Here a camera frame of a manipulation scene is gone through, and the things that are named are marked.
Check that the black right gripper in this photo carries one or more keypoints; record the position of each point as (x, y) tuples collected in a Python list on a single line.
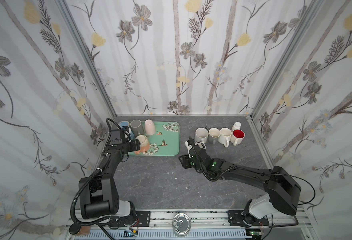
[(192, 147)]

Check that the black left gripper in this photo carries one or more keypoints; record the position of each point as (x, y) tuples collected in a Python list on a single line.
[(135, 145)]

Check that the cream mug with orange handle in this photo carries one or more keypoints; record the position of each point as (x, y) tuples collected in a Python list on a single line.
[(144, 144)]

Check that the beige mug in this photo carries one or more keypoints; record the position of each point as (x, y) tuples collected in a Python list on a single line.
[(201, 135)]

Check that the pink mug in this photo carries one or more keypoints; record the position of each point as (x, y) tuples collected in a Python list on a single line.
[(150, 127)]

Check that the green plastic tray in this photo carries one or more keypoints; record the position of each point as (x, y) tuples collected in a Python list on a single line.
[(165, 142)]

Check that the white cream mug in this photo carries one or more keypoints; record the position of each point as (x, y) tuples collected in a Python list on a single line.
[(225, 136)]

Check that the white mug with red inside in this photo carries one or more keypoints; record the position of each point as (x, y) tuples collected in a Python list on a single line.
[(237, 137)]

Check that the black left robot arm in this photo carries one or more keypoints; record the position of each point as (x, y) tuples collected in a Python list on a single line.
[(97, 201)]

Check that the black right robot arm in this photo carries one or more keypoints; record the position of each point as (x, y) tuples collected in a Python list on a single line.
[(282, 192)]

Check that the blue mug with brown rim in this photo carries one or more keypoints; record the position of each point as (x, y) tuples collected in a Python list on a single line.
[(127, 124)]

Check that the tall dark grey mug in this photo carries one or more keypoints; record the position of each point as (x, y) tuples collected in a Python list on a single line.
[(137, 128)]

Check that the white plastic bottle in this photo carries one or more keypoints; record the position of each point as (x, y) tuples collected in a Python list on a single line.
[(236, 126)]

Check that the round metal lid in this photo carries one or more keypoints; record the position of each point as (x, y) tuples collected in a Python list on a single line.
[(181, 224)]

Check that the black allen key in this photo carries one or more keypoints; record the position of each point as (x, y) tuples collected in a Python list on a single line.
[(283, 222)]

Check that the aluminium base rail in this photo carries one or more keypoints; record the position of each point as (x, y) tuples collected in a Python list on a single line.
[(206, 224)]

